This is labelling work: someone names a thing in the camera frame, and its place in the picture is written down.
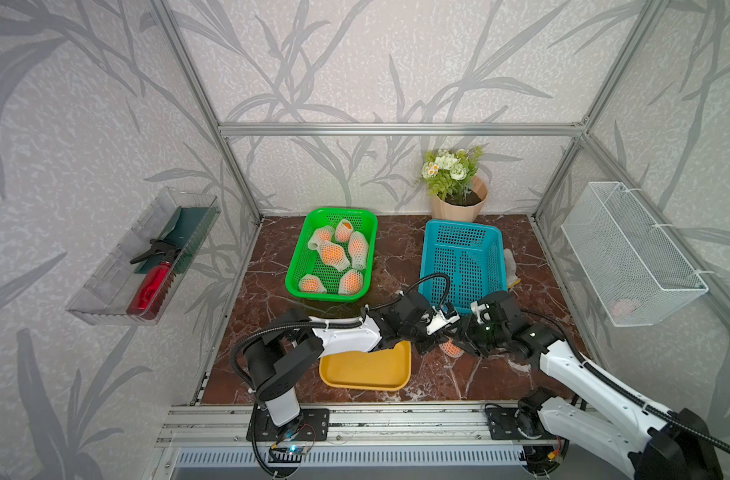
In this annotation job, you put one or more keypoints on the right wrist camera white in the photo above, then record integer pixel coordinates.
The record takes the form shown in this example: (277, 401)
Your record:
(481, 312)

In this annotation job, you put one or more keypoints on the teal plastic basket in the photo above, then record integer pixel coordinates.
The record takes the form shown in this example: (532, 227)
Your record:
(471, 254)

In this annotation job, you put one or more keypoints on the aluminium front rail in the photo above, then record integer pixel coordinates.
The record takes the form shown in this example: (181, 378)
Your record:
(348, 424)

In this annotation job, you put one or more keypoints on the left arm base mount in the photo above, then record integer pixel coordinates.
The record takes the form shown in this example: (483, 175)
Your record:
(290, 425)

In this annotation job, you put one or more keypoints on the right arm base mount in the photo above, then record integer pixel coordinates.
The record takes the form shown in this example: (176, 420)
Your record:
(504, 424)

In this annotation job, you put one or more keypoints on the clear plastic wall bin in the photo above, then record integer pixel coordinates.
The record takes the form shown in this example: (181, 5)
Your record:
(135, 282)

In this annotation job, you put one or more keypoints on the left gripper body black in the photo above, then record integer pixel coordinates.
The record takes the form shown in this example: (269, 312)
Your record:
(417, 336)

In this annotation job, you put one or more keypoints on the yellow plastic tray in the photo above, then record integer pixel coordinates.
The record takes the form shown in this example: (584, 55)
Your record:
(385, 370)

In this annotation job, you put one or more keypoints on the potted white flower plant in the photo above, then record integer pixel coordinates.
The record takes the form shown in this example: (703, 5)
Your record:
(456, 193)

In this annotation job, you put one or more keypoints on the dark green dustpan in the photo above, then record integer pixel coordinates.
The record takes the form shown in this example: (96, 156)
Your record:
(177, 232)

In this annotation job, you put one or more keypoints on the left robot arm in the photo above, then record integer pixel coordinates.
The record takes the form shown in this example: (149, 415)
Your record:
(272, 360)

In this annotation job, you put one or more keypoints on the green plastic basket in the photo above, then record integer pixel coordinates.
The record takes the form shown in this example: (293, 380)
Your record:
(308, 277)

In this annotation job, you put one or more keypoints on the netted orange top left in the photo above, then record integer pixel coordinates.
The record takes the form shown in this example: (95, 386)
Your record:
(320, 236)

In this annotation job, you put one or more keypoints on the red black spray bottle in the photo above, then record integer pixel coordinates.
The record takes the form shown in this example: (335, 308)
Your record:
(150, 295)

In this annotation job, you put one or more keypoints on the white wire mesh basket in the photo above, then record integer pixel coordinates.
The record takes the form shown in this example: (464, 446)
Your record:
(638, 273)

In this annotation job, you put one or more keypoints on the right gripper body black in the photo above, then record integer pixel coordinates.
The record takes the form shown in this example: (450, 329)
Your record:
(481, 337)

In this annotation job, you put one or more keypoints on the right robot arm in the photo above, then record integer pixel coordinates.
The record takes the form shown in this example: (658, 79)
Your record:
(640, 437)

